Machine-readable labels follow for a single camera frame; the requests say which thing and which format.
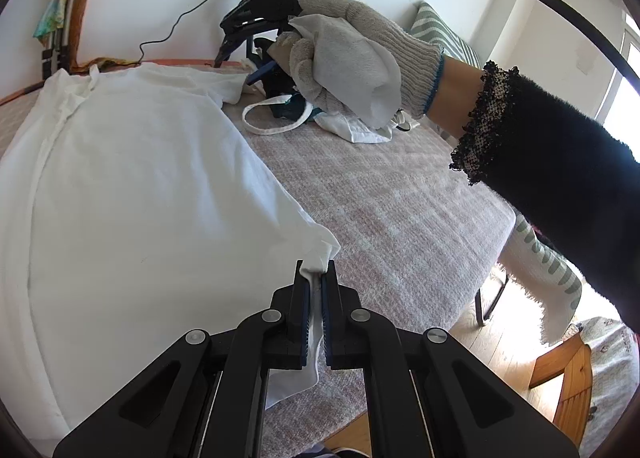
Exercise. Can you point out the person's right hand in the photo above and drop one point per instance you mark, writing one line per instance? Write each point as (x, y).
(390, 38)

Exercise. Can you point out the white tank top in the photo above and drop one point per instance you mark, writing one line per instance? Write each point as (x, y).
(260, 127)

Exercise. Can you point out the white printed mat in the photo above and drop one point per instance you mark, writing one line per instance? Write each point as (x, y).
(615, 378)

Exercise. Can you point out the dark teal garment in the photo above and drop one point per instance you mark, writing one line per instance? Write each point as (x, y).
(290, 110)

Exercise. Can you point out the white t-shirt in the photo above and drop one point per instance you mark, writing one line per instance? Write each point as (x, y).
(150, 213)

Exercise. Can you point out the white garment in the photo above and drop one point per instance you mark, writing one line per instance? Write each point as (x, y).
(355, 130)

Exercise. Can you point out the window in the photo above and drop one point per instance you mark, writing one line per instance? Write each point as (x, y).
(622, 88)

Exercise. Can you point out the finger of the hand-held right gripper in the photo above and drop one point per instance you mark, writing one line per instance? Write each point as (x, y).
(235, 20)
(261, 72)

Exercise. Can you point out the wooden chair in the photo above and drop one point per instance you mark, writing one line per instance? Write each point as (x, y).
(570, 378)

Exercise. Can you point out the small white cloth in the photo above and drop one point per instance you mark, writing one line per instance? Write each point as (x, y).
(350, 68)

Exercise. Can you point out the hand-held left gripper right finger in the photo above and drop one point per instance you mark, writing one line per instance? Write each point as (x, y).
(332, 318)

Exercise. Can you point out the person's right forearm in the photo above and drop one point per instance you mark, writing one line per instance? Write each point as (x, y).
(550, 163)

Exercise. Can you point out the checked blanket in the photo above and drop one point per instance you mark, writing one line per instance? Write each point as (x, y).
(400, 218)

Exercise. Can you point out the black metal table leg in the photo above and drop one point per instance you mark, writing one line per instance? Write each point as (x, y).
(482, 308)

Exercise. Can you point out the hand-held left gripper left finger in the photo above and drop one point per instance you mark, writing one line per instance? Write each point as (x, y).
(302, 318)

